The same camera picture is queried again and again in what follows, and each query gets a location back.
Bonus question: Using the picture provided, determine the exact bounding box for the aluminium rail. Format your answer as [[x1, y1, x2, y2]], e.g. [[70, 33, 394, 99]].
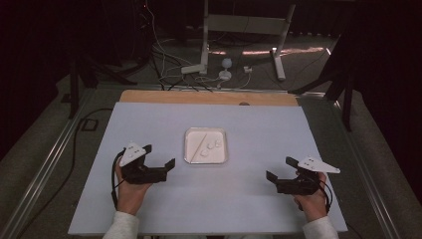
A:
[[0, 87, 98, 239], [326, 94, 404, 239]]

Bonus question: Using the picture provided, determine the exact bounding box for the person's right hand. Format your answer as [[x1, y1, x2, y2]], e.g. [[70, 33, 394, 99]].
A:
[[293, 172, 329, 223]]

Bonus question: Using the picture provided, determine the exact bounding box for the white power strip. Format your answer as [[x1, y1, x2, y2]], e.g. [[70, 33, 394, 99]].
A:
[[180, 64, 207, 75]]

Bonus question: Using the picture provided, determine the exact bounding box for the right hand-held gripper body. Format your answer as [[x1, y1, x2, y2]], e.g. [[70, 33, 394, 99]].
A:
[[276, 156, 341, 196]]

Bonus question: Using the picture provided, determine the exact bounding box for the black square floor bracket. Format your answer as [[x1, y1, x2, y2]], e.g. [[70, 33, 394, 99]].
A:
[[81, 118, 100, 131]]

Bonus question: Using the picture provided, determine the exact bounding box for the person's left hand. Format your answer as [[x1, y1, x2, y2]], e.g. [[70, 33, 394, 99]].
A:
[[113, 162, 153, 216]]

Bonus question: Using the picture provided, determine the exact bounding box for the white cable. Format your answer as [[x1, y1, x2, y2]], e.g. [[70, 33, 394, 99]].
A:
[[143, 0, 200, 69]]

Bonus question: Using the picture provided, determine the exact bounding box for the cream rectangular tray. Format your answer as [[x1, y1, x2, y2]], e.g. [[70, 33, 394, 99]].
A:
[[183, 126, 229, 165]]

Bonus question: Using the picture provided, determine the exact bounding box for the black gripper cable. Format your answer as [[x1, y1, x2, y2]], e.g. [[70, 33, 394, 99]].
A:
[[110, 150, 126, 211], [317, 179, 333, 214]]

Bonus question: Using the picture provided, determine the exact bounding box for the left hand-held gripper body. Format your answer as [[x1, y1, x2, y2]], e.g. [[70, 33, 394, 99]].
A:
[[118, 141, 167, 186]]

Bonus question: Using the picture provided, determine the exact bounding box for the black floor cable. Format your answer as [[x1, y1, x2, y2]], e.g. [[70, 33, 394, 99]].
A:
[[16, 107, 114, 239]]

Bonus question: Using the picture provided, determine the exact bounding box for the wooden board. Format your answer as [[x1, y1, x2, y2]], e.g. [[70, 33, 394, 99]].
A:
[[118, 89, 300, 108]]

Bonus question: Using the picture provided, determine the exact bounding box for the white round lamp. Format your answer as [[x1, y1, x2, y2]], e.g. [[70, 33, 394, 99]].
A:
[[218, 58, 234, 82]]

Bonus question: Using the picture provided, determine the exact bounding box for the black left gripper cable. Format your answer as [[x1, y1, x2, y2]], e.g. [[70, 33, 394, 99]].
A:
[[110, 150, 126, 211]]

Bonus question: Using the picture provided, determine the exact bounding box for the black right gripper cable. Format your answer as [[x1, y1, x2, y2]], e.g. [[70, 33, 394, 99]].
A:
[[317, 179, 333, 214]]

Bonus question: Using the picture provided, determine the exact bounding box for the black tripod stand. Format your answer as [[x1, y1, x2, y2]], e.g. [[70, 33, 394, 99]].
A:
[[288, 33, 354, 132], [61, 54, 137, 120]]

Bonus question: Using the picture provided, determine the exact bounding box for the white metal stand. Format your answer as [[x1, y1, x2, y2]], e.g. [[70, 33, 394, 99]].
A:
[[199, 0, 297, 82]]

